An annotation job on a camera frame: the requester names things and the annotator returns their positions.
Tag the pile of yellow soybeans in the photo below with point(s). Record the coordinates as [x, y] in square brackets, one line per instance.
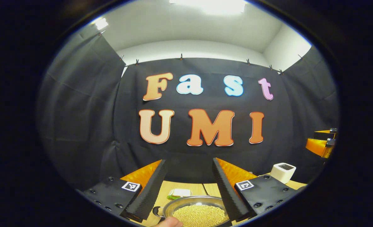
[200, 216]

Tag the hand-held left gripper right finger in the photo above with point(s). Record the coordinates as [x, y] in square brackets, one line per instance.
[229, 192]

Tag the large ceiling light panel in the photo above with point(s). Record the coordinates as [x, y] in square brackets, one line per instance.
[211, 5]

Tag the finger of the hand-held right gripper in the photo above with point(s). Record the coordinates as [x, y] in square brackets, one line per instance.
[317, 146]
[325, 135]

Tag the row of backdrop clips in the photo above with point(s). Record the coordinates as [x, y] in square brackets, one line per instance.
[181, 56]

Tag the small ceiling light panel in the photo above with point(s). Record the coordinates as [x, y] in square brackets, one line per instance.
[101, 23]

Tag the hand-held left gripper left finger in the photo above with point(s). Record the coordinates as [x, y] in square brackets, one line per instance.
[151, 192]

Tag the sandwich with lettuce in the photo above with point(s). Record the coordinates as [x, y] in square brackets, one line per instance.
[172, 197]

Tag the white toaster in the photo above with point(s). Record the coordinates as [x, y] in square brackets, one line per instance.
[282, 172]

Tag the black backdrop cloth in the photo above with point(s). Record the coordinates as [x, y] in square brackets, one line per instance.
[88, 126]

